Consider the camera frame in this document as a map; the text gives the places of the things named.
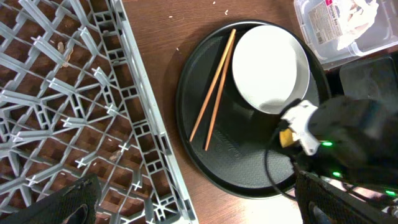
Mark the wooden chopstick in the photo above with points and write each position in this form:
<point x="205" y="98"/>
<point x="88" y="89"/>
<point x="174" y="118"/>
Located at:
<point x="213" y="83"/>
<point x="218" y="97"/>

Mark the white napkin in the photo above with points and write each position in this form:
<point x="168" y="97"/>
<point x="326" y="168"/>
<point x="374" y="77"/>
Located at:
<point x="355" y="17"/>

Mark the black rectangular tray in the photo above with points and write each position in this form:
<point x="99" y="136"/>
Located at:
<point x="373" y="78"/>

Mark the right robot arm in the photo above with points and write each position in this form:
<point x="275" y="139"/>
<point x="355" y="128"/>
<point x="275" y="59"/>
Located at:
<point x="354" y="141"/>

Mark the round black tray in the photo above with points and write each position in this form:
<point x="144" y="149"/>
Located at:
<point x="238" y="158"/>

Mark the white round plate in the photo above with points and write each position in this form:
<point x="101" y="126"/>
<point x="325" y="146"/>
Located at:
<point x="270" y="68"/>

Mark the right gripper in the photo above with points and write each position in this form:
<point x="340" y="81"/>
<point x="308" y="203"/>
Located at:
<point x="298" y="117"/>

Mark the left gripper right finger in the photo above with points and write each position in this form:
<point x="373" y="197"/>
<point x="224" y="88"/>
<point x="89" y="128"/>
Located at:
<point x="321" y="202"/>

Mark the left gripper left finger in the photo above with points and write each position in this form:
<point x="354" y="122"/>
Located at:
<point x="75" y="203"/>

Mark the clear plastic waste bin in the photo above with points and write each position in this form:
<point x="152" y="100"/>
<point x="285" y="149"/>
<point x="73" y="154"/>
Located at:
<point x="340" y="31"/>

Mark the grey plastic dishwasher rack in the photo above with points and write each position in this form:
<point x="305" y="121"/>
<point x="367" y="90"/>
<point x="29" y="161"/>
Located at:
<point x="76" y="100"/>

